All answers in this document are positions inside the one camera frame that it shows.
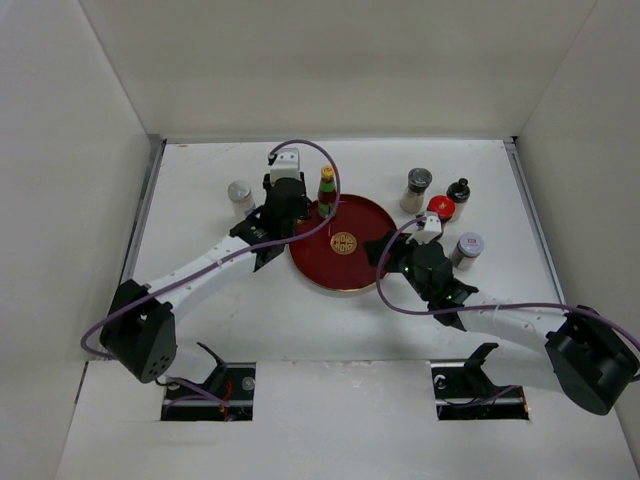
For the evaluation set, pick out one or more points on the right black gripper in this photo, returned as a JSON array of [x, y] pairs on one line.
[[398, 248]]

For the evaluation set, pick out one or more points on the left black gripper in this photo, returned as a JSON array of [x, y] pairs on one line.
[[267, 183]]

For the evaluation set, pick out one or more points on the green label sauce bottle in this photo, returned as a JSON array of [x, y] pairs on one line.
[[327, 193]]

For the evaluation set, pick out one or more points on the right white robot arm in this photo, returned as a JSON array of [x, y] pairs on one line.
[[584, 355]]

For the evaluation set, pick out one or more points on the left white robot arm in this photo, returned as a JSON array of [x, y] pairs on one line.
[[143, 336]]

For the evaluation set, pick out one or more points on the red round tray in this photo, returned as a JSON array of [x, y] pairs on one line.
[[335, 258]]

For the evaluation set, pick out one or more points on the tall silver lid jar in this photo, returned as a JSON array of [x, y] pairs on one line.
[[241, 197]]

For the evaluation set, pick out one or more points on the grey lid spice shaker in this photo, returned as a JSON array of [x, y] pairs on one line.
[[418, 180]]

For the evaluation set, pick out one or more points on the red lid sauce jar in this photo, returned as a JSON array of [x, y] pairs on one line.
[[443, 206]]

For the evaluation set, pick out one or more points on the silver lid pepper jar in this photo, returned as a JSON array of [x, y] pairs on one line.
[[468, 248]]

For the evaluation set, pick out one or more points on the black cap small bottle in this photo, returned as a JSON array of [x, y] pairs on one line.
[[459, 192]]

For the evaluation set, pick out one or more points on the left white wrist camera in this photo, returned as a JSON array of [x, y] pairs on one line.
[[285, 163]]

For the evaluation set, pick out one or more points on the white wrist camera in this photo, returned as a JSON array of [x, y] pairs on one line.
[[429, 228], [285, 163]]

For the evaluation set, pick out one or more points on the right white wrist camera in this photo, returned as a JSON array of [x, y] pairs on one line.
[[429, 228]]

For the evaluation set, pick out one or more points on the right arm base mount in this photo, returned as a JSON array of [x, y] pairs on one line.
[[463, 392]]

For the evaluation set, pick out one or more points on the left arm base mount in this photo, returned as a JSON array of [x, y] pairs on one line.
[[224, 391]]

